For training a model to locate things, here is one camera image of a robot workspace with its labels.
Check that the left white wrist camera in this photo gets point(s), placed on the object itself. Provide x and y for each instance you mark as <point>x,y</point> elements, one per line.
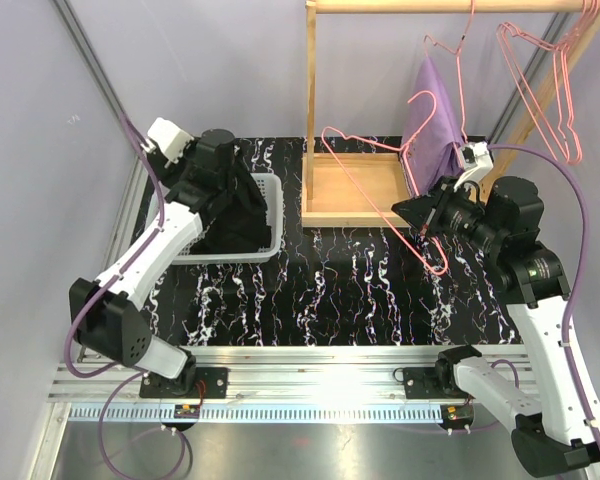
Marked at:
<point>168,139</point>

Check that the empty pink wire hangers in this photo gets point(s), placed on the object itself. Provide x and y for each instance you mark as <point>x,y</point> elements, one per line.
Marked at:
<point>550,106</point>

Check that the purple garment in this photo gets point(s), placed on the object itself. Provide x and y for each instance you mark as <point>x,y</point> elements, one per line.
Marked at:
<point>432,120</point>

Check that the aluminium corner post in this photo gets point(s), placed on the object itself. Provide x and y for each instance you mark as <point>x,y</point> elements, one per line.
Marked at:
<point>88,54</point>

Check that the black trousers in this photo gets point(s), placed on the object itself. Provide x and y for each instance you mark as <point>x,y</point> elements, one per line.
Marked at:
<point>242,227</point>

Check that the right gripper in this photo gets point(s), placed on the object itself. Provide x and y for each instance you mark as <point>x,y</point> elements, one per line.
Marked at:
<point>427,212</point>

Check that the white plastic basket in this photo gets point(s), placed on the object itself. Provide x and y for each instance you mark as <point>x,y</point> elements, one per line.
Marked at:
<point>269,186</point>

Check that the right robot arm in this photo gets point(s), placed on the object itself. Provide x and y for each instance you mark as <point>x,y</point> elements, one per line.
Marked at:
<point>550,435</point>

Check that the aluminium rail base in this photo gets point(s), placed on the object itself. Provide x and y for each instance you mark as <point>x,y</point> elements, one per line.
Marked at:
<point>320,385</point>

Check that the black marbled mat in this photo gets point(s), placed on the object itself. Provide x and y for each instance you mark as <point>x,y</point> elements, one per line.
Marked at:
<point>330,286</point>

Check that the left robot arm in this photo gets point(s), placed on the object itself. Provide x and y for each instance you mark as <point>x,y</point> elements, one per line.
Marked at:
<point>106,311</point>

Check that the pink hanger with purple garment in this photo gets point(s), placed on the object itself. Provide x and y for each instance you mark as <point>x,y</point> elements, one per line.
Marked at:
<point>457,53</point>

